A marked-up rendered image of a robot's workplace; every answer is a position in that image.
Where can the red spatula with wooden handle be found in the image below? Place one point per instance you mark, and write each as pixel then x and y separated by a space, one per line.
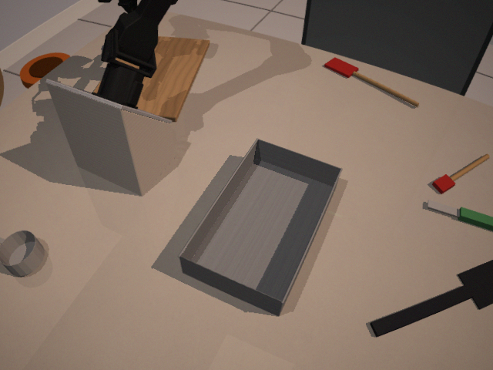
pixel 348 70

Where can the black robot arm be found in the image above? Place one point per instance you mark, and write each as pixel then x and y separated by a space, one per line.
pixel 133 39

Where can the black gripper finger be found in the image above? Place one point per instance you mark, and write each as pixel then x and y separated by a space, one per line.
pixel 129 7

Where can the light brown wooden board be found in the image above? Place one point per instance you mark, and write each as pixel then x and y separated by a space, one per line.
pixel 178 61

